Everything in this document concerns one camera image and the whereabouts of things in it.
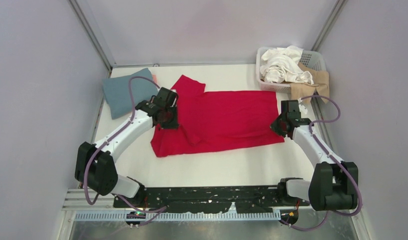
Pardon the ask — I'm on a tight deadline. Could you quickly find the beige t shirt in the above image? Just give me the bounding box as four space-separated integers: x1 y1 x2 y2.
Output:
290 63 330 100

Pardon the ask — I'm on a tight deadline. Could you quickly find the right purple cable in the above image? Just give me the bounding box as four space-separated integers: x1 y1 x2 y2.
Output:
279 95 363 232

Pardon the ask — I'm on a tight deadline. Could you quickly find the white t shirt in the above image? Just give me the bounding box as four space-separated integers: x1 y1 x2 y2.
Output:
259 45 314 85

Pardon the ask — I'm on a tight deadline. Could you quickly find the white plastic laundry basket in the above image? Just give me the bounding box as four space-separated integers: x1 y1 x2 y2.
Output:
255 46 326 94

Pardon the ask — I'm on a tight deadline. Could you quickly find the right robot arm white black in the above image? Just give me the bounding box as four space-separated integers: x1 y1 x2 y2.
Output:
270 100 362 216

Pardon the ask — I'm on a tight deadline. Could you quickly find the red t shirt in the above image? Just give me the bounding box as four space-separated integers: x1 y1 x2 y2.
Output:
150 75 284 158

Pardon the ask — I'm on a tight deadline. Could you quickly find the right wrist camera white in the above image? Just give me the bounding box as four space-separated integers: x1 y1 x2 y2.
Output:
298 98 308 115

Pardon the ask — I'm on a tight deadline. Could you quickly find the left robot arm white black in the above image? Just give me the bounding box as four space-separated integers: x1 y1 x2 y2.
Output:
74 87 179 198

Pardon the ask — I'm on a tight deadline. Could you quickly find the purple cable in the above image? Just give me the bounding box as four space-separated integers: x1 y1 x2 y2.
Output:
279 95 363 232
82 76 168 227

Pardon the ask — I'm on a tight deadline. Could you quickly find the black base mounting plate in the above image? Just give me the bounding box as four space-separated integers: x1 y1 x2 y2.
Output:
113 185 308 214

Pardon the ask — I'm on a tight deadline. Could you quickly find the folded blue-grey t shirt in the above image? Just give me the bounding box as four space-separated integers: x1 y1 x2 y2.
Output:
102 68 158 120

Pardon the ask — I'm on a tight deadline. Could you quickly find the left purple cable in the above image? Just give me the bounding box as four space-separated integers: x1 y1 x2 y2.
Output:
82 76 168 227

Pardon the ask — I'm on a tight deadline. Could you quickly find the aluminium frame rail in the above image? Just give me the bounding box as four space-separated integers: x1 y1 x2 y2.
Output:
62 186 363 222

